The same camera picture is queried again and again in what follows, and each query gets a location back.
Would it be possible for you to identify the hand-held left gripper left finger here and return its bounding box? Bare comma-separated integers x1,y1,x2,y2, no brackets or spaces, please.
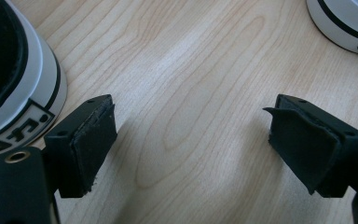
43,93,118,199

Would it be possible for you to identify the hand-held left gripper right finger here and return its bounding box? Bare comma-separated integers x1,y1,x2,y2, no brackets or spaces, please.
262,93,358,199

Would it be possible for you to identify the black and white sneaker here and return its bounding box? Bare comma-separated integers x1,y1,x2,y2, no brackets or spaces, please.
0,0,69,160
306,0,358,57

